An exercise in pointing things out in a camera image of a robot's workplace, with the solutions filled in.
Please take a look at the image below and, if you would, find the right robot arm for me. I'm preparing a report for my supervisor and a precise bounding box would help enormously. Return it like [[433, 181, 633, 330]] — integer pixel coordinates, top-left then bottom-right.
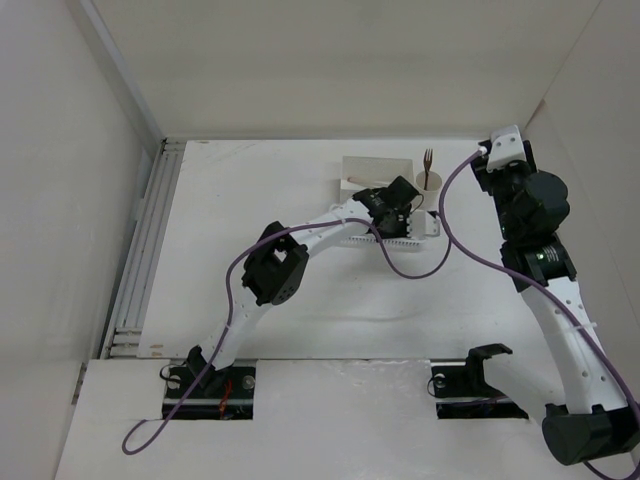
[[463, 134, 639, 466]]

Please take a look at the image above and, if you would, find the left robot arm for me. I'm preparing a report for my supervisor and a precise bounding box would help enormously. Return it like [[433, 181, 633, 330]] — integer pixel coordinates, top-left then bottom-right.
[[186, 176, 419, 397]]

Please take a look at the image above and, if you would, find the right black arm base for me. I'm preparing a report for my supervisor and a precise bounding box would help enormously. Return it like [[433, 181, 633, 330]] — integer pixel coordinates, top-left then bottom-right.
[[427, 343, 529, 420]]

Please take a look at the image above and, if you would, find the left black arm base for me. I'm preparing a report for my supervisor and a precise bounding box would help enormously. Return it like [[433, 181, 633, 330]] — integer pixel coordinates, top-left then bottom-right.
[[159, 360, 257, 421]]

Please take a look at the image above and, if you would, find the white deep perforated basket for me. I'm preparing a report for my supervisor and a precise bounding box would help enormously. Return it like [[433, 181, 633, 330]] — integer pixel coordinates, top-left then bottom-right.
[[339, 156, 414, 202]]

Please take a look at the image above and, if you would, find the white cylindrical cup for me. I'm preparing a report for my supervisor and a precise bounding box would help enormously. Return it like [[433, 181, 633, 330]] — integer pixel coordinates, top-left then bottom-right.
[[415, 171, 443, 194]]

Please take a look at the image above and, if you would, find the white shallow perforated tray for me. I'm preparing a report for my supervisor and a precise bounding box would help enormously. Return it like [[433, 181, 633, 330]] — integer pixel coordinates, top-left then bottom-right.
[[338, 233, 428, 252]]

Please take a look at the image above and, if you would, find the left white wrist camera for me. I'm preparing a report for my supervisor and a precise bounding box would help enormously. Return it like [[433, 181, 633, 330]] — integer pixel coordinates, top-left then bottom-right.
[[407, 209, 440, 241]]

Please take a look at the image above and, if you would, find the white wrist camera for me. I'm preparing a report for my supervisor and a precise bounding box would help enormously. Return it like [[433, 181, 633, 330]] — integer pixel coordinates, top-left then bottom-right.
[[407, 209, 440, 241], [480, 125, 526, 173]]

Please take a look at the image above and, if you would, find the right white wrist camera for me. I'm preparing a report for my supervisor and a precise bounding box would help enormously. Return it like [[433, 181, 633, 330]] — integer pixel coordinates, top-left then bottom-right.
[[480, 125, 526, 173]]

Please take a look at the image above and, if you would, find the aluminium rail frame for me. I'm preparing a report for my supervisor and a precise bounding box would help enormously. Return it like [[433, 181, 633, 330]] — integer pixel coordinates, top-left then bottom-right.
[[95, 139, 186, 360]]

